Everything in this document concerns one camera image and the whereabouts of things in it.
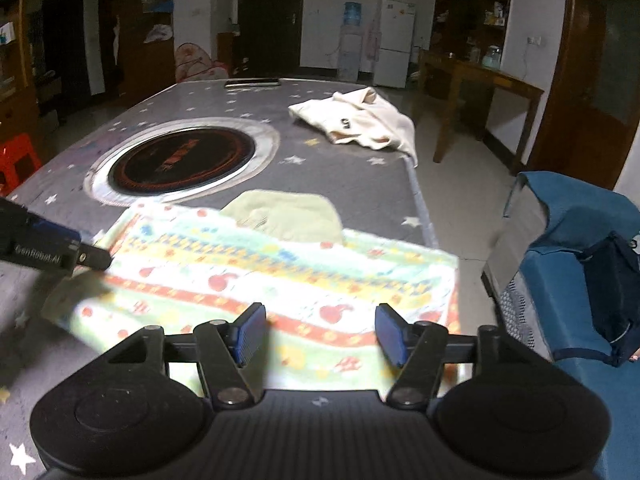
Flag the white water dispenser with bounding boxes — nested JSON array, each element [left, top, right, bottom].
[[338, 30, 362, 82]]

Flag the colourful patterned children's shirt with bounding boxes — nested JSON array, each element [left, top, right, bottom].
[[40, 189, 462, 401]]

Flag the white refrigerator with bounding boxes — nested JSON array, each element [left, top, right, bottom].
[[372, 0, 417, 90]]

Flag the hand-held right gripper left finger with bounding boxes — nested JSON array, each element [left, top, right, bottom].
[[107, 302, 268, 408]]

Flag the blue chair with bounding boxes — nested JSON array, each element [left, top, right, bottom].
[[482, 171, 640, 480]]

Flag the red plastic stool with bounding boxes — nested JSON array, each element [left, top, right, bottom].
[[0, 133, 43, 196]]

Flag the dark bag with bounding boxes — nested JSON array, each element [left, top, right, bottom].
[[582, 232, 640, 367]]

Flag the polka dot play tent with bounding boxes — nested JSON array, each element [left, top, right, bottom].
[[174, 42, 233, 83]]

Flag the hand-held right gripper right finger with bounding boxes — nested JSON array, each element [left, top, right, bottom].
[[375, 303, 541, 408]]

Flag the brown wooden side desk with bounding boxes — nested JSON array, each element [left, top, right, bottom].
[[417, 49, 545, 163]]

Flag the brown glazed wooden door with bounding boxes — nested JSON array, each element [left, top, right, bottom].
[[527, 0, 640, 191]]

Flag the grey star-print tablecloth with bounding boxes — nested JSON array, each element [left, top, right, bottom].
[[0, 77, 441, 480]]

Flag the dark wooden door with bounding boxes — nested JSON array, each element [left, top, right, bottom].
[[237, 0, 307, 77]]

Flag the arched wooden cabinet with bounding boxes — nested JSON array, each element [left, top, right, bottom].
[[0, 0, 43, 146]]

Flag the wooden shelf cabinet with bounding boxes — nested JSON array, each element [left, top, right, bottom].
[[117, 0, 176, 103]]

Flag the pink hanging cloth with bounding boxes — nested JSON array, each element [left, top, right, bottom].
[[364, 15, 381, 61]]

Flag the round black induction cooktop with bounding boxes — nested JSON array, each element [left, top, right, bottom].
[[83, 119, 281, 207]]

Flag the tall wooden shelf unit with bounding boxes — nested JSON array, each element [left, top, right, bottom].
[[432, 0, 515, 71]]

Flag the cream garment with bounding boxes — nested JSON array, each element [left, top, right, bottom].
[[288, 86, 419, 168]]

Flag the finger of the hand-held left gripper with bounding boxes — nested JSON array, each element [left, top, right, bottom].
[[27, 217, 82, 242], [75, 242, 113, 272]]

